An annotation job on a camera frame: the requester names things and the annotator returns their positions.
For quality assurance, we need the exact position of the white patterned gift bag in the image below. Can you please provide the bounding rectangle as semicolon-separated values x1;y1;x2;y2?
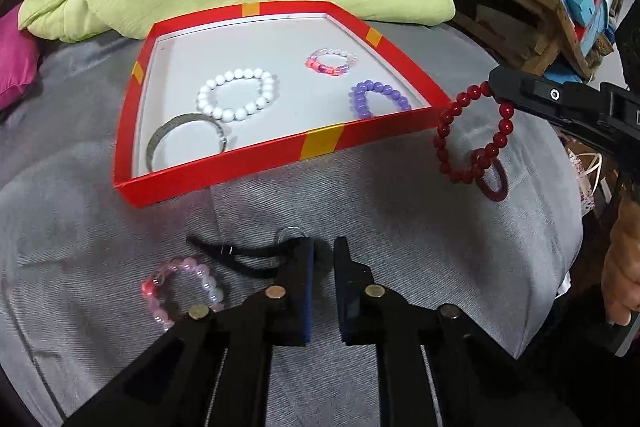
564;139;617;212

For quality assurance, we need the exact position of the dark red ring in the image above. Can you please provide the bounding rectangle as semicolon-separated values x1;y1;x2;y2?
474;156;509;201

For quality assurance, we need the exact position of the black ribbon choker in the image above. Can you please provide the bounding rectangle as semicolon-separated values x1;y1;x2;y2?
185;226;307;280

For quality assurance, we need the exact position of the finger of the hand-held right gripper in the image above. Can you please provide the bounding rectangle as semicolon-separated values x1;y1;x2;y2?
500;96;622;144
487;67;608;108

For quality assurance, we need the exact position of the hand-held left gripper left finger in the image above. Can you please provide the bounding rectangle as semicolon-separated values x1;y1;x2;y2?
62;237;317;427

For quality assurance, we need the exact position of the small pink clear bead bracelet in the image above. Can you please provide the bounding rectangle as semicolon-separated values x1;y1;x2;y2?
305;47;360;78

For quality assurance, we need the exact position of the red shallow cardboard box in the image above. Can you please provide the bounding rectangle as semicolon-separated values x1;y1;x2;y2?
112;0;452;208

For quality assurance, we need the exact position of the small wicker basket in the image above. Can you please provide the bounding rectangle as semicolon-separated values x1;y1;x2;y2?
591;33;615;56

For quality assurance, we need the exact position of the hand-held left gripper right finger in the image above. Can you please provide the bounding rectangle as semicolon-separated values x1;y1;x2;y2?
334;236;583;427

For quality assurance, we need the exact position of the person's right hand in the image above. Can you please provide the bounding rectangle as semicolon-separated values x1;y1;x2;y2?
601;187;640;326

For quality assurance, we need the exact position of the magenta cushion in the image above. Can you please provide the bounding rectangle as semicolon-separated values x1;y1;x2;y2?
0;13;42;111

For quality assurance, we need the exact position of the purple bead bracelet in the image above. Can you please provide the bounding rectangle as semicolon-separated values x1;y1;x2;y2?
351;80;413;120

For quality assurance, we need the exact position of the pale pink bead bracelet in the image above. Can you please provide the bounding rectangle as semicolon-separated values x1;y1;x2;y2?
142;257;227;326

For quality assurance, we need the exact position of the silver glitter bangle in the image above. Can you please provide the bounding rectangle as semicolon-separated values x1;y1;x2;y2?
148;112;229;173

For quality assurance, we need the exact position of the white bead bracelet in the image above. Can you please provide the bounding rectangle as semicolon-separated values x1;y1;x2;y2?
196;67;277;123

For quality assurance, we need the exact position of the grey fabric cover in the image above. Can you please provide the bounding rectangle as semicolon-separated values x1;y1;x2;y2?
0;19;586;427

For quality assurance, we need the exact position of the wooden shelf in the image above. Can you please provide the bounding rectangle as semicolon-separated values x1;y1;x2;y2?
356;0;615;78

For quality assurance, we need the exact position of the dark red bead bracelet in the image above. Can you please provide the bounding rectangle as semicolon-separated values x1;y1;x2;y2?
434;83;516;186

